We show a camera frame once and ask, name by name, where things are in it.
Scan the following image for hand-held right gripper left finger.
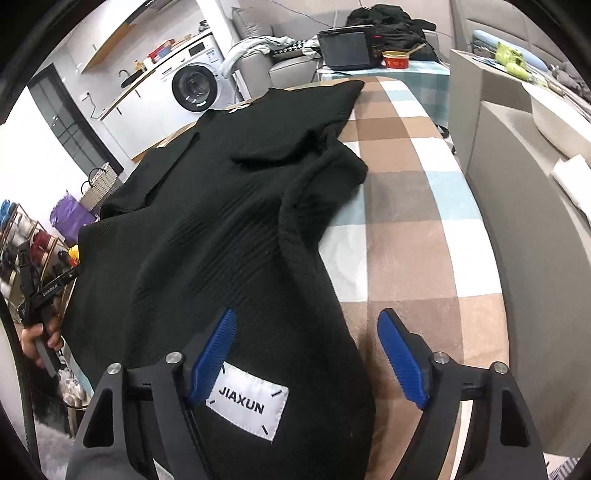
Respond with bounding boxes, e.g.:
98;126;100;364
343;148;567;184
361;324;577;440
67;307;238;480

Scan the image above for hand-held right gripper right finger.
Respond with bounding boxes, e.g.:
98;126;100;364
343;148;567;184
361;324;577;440
376;308;546;480

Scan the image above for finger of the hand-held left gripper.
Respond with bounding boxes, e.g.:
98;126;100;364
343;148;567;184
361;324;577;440
39;268;84;302

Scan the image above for black knit sweater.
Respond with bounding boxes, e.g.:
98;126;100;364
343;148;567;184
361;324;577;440
60;79;377;480

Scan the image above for pile of black clothes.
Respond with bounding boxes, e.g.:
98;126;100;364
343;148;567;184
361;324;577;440
346;4;439;63

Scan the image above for person's left hand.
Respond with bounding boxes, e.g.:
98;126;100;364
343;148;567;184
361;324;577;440
19;318;64;370

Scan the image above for shoe rack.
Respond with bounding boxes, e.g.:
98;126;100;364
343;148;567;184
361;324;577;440
0;198;79;301

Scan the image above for purple bag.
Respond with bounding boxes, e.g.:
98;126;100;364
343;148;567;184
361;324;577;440
51;194;95;245

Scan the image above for woven basket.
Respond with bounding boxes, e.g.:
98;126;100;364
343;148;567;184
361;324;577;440
81;161;116;208

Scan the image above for checkered blanket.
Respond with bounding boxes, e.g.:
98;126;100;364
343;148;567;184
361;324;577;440
139;76;515;467

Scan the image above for white kitchen cabinet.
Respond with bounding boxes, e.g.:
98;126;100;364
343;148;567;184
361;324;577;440
99;60;185;162

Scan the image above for grey low cabinet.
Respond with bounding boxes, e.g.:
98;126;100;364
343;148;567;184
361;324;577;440
450;48;532;171
466;99;591;324

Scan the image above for white paper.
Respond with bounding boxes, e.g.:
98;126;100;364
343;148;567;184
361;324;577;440
549;154;591;208

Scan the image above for white washing machine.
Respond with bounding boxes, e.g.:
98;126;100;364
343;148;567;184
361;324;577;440
171;32;238;114

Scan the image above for white basin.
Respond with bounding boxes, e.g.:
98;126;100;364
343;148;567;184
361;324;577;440
529;85;591;158

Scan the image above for grey sofa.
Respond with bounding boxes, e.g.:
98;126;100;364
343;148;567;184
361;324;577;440
228;7;352;100

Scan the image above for red bowl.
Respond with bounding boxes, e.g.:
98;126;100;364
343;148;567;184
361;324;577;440
381;50;411;69

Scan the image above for light grey cloth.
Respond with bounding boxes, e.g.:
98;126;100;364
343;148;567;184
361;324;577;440
221;37;296;77

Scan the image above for houndstooth pillow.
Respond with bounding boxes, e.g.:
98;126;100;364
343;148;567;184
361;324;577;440
272;39;319;58

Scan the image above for black cooker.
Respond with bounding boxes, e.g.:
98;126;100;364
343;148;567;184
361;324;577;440
318;25;384;71

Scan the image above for white wall cabinet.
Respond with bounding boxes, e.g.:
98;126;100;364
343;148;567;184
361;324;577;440
76;0;139;70

